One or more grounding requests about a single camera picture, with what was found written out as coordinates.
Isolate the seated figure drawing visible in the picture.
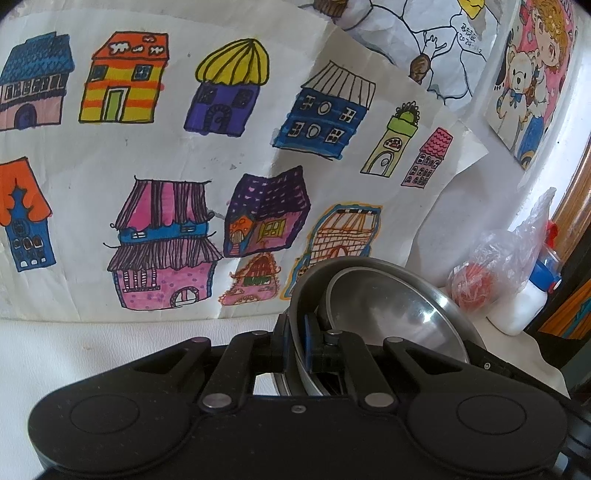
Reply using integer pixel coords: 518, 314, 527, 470
295, 0, 502, 114

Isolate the white printed tablecloth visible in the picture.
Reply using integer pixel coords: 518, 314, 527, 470
0, 310, 570, 462

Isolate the clear plastic bag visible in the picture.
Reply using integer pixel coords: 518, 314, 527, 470
444, 186, 558, 320

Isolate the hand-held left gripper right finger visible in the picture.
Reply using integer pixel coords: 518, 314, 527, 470
302, 314, 465, 412

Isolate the wooden door frame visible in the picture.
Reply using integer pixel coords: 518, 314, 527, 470
549, 154, 591, 243

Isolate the orange figure painting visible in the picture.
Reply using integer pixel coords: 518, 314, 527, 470
538, 276, 591, 343

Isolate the teddy bear drawing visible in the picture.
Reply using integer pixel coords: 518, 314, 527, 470
484, 0, 580, 171

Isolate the colourful houses drawing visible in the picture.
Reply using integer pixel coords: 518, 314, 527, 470
0, 13, 491, 322

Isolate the white bottle with blue lid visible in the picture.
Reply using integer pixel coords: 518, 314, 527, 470
490, 220, 565, 336

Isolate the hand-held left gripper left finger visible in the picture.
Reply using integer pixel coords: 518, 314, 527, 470
131, 316, 297, 412

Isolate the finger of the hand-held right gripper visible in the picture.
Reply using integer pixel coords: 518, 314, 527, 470
463, 339, 571, 403

